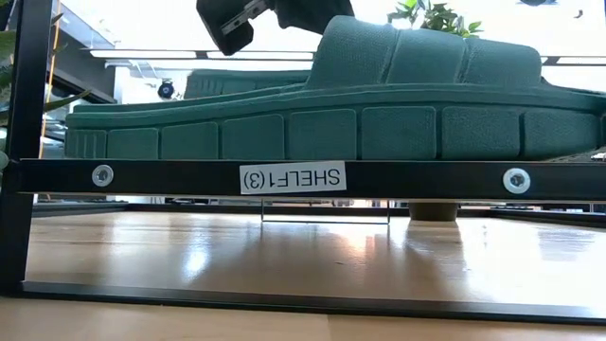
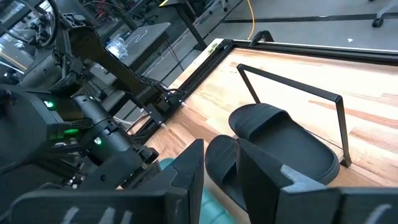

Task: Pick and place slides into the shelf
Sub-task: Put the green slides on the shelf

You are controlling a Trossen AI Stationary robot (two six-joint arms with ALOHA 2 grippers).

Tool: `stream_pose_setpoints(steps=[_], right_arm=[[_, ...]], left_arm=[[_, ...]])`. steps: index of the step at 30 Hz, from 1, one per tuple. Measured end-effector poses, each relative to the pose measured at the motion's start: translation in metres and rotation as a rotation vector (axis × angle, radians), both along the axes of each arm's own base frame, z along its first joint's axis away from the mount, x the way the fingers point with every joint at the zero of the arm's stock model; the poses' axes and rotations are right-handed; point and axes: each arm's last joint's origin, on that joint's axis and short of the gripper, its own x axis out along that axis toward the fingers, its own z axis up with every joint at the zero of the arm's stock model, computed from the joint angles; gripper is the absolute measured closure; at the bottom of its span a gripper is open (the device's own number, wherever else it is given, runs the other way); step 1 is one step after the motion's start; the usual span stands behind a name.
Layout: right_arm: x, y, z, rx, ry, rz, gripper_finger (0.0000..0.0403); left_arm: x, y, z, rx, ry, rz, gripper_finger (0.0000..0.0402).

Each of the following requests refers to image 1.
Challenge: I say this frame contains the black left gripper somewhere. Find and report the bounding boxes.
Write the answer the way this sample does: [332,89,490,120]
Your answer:
[196,0,355,57]

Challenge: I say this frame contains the white shelf label sticker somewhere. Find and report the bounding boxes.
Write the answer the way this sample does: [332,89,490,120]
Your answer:
[239,160,348,196]

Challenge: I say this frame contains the black ceiling spotlight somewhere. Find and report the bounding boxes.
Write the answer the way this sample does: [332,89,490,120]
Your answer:
[156,79,176,100]

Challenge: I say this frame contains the leafy green artificial tree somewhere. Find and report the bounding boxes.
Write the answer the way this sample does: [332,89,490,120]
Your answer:
[386,0,485,40]

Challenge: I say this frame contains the potted green succulent plant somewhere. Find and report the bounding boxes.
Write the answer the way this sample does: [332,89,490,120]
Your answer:
[0,12,92,172]

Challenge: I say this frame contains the black frame wooden shelf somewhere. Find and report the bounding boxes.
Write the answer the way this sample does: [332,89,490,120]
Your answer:
[0,0,606,326]

